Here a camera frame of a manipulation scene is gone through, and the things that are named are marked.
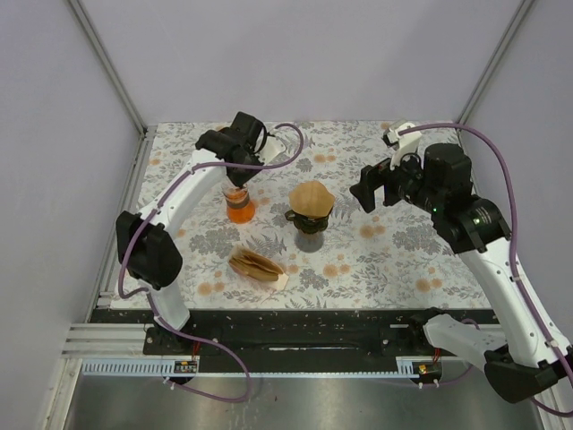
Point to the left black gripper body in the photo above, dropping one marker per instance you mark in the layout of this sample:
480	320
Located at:
252	158

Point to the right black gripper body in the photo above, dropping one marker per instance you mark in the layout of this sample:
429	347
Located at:
405	181

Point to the orange liquid glass carafe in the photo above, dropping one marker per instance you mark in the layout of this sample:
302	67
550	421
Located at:
240	208

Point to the brown paper coffee filter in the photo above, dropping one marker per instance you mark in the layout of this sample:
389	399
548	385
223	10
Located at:
311	199

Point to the green glass dripper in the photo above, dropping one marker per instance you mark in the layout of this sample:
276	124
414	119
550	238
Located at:
307	225

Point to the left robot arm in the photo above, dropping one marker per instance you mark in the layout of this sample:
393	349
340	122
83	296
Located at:
150	261

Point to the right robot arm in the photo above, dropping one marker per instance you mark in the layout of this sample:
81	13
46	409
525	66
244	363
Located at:
521	362

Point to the coffee filter pack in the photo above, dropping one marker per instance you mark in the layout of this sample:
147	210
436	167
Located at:
260	270

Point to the floral table mat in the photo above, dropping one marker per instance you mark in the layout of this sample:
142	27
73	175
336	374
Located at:
390	258

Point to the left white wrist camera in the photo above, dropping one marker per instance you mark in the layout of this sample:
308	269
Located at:
271	151

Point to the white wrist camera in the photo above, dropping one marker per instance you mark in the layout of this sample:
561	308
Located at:
401	140
271	151

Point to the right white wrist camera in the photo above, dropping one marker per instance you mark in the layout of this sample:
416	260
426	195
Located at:
401	140

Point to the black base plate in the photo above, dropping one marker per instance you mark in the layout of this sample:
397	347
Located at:
377	332

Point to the white slotted cable duct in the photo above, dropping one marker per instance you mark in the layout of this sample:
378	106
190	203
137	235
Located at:
198	367

